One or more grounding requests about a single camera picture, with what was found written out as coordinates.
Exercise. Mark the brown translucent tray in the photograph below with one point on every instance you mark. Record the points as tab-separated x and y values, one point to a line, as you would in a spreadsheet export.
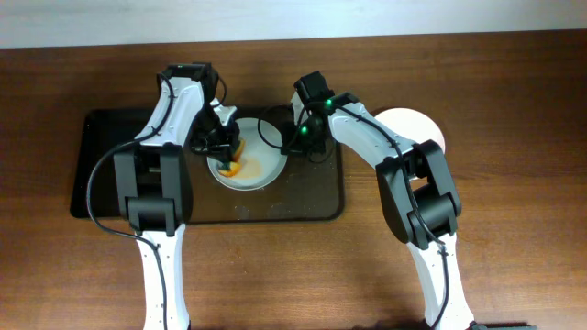
308	189

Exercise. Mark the black tray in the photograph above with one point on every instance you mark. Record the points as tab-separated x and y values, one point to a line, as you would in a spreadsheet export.
102	130

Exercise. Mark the green and orange sponge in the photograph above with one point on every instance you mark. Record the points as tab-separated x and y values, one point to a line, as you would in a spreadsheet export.
232	167

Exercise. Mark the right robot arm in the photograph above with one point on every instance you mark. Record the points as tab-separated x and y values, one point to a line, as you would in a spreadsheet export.
419	199

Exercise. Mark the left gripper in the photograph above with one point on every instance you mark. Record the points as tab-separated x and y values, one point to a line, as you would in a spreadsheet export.
220	149

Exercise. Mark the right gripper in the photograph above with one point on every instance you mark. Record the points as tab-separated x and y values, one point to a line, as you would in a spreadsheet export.
307	147

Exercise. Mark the grey-white plate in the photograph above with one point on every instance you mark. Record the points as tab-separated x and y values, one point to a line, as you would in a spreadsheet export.
261	163

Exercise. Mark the white plate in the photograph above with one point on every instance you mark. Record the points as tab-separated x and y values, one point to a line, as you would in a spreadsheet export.
413	125

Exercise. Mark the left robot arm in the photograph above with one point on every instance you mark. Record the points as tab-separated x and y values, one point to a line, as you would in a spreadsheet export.
154	189

